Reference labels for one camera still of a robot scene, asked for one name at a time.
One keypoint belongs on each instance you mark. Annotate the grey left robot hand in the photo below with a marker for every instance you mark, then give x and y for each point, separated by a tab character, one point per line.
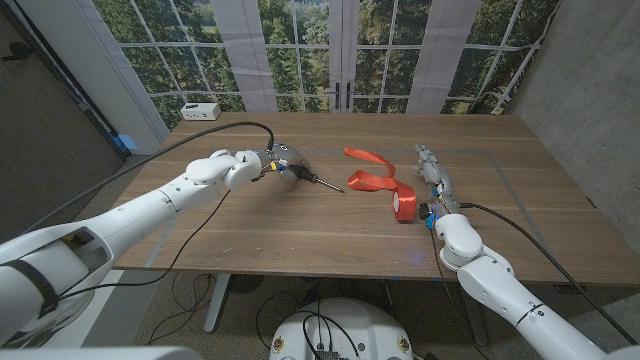
285	159

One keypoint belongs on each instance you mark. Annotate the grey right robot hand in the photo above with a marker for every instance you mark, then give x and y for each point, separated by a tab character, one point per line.
436	175

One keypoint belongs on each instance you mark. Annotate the orange satin ribbon roll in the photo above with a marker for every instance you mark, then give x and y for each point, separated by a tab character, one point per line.
406	202

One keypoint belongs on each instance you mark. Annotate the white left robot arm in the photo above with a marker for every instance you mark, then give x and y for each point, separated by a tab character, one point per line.
125	220

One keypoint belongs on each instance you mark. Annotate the white power strip box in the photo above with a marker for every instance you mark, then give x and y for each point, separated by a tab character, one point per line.
200	111

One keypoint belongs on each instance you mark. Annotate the printed window forest backdrop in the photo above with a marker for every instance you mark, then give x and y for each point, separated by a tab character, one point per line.
300	60

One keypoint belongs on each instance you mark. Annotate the black round ribbed disc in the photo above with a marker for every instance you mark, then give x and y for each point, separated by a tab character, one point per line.
246	283

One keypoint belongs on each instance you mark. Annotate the white table leg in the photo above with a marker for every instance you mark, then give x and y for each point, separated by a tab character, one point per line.
217	302

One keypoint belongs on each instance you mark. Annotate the small blue floor object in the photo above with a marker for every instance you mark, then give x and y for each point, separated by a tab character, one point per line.
125	142

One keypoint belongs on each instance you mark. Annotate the white robot torso base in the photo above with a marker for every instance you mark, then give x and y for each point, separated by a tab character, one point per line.
360	325

